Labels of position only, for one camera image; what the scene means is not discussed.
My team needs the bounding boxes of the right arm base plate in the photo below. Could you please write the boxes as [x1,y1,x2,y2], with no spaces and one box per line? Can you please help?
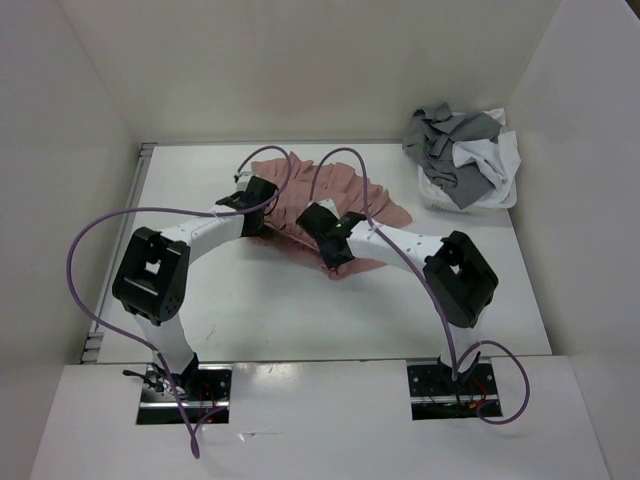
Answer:
[406,360,503,421]

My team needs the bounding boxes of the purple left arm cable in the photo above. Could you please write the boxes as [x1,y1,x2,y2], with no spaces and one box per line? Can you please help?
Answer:
[67,145,294,460]

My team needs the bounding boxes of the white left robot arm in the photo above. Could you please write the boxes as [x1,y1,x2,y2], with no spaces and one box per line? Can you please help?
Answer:
[112,175,278,400]

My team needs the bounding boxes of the grey crumpled skirt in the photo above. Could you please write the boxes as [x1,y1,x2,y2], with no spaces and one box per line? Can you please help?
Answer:
[402,103,502,209]

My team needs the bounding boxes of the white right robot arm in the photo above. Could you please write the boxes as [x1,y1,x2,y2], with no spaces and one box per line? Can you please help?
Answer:
[296,200,499,393]

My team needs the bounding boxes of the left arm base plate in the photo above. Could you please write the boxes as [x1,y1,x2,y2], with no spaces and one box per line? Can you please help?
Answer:
[124,364,233,426]

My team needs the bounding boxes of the pink pleated skirt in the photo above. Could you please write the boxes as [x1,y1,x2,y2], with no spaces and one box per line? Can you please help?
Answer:
[249,152,413,280]

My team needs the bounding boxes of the white crumpled skirt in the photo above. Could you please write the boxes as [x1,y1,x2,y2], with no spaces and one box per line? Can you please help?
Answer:
[452,108,521,213]

